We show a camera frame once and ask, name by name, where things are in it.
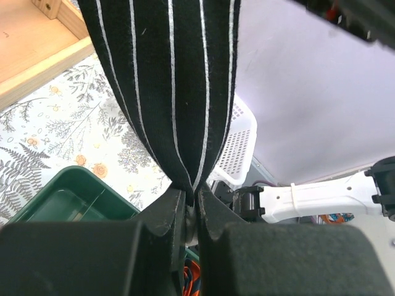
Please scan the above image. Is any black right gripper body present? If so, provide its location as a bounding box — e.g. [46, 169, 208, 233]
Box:
[296, 0, 394, 49]

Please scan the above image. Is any white plastic basket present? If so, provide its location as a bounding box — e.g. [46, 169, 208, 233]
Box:
[208, 96, 257, 186]

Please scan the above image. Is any wooden tray base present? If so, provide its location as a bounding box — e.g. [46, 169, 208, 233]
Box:
[0, 0, 94, 109]

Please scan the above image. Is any black white striped sock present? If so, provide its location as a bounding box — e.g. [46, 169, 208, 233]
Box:
[79, 1, 240, 193]

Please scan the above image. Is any green divided organizer box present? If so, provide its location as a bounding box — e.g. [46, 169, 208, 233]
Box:
[9, 166, 139, 223]

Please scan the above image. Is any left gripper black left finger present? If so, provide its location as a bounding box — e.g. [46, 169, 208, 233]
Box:
[1, 187, 186, 295]

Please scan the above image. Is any black orange rolled tie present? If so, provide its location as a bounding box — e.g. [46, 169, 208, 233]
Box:
[183, 258, 201, 296]

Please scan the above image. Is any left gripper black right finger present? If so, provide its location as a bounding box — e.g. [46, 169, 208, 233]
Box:
[196, 186, 394, 295]

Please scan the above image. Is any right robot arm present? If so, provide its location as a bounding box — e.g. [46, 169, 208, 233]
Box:
[212, 1, 394, 223]

